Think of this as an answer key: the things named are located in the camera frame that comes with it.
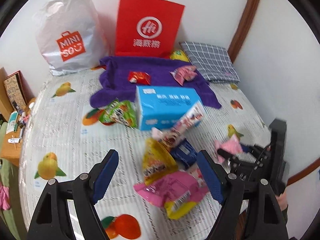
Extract red snack packet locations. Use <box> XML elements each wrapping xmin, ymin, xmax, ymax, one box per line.
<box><xmin>127</xmin><ymin>72</ymin><xmax>151</xmax><ymax>86</ymax></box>

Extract right human hand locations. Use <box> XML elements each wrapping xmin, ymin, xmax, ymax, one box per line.
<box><xmin>276</xmin><ymin>192</ymin><xmax>288</xmax><ymax>211</ymax></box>

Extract white Miniso plastic bag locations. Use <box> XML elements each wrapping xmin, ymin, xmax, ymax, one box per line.
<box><xmin>33</xmin><ymin>0</ymin><xmax>110</xmax><ymax>76</ymax></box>

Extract blue tissue pack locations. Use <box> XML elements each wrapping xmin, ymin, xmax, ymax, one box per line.
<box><xmin>135</xmin><ymin>86</ymin><xmax>201</xmax><ymax>131</ymax></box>

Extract dark blue snack packet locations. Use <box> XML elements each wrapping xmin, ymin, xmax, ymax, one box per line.
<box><xmin>170</xmin><ymin>139</ymin><xmax>197</xmax><ymax>170</ymax></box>

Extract fruit print table cover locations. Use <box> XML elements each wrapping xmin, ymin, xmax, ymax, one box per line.
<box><xmin>17</xmin><ymin>65</ymin><xmax>273</xmax><ymax>240</ymax></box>

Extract teal cosmetic box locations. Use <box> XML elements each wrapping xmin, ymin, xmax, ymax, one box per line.
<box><xmin>6</xmin><ymin>111</ymin><xmax>18</xmax><ymax>134</ymax></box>

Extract white cosmetic tube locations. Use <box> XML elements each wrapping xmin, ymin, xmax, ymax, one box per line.
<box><xmin>8</xmin><ymin>138</ymin><xmax>20</xmax><ymax>144</ymax></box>

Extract purple towel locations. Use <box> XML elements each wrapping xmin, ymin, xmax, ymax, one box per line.
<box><xmin>89</xmin><ymin>56</ymin><xmax>222</xmax><ymax>110</ymax></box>

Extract pink snack packet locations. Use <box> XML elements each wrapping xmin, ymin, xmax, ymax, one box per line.
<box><xmin>170</xmin><ymin>65</ymin><xmax>197</xmax><ymax>86</ymax></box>

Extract green snack packet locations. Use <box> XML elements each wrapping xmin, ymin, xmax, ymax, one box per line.
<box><xmin>98</xmin><ymin>99</ymin><xmax>138</xmax><ymax>128</ymax></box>

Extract wooden headboard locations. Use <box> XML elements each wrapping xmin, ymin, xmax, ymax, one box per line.
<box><xmin>0</xmin><ymin>67</ymin><xmax>14</xmax><ymax>120</ymax></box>

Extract small pink pastry packet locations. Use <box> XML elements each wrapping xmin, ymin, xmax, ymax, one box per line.
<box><xmin>214</xmin><ymin>134</ymin><xmax>243</xmax><ymax>163</ymax></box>

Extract lychee gummy packet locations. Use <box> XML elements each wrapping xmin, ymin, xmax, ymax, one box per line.
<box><xmin>186</xmin><ymin>164</ymin><xmax>207</xmax><ymax>188</ymax></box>

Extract large pink snack bag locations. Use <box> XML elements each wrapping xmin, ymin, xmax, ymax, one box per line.
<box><xmin>134</xmin><ymin>171</ymin><xmax>209</xmax><ymax>220</ymax></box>

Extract brown wooden door frame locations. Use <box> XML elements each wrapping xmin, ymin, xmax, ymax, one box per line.
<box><xmin>228</xmin><ymin>0</ymin><xmax>260</xmax><ymax>63</ymax></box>

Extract long pink white candy packet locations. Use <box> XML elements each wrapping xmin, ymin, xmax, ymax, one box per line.
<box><xmin>151</xmin><ymin>100</ymin><xmax>205</xmax><ymax>148</ymax></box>

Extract yellow triangular snack packet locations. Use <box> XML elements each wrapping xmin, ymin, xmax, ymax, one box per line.
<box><xmin>142</xmin><ymin>138</ymin><xmax>178</xmax><ymax>185</ymax></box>

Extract pink blanket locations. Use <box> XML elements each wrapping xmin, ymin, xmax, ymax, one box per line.
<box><xmin>0</xmin><ymin>183</ymin><xmax>11</xmax><ymax>210</ymax></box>

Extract patterned book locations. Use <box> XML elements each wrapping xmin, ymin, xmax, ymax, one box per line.
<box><xmin>3</xmin><ymin>70</ymin><xmax>27</xmax><ymax>109</ymax></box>

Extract red Haidilao paper bag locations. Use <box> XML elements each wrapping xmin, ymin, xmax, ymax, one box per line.
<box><xmin>114</xmin><ymin>0</ymin><xmax>185</xmax><ymax>58</ymax></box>

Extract wooden nightstand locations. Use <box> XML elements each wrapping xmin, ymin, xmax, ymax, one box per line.
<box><xmin>0</xmin><ymin>97</ymin><xmax>37</xmax><ymax>168</ymax></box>

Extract yellow chips bag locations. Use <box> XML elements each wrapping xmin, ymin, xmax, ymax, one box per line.
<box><xmin>170</xmin><ymin>49</ymin><xmax>189</xmax><ymax>62</ymax></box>

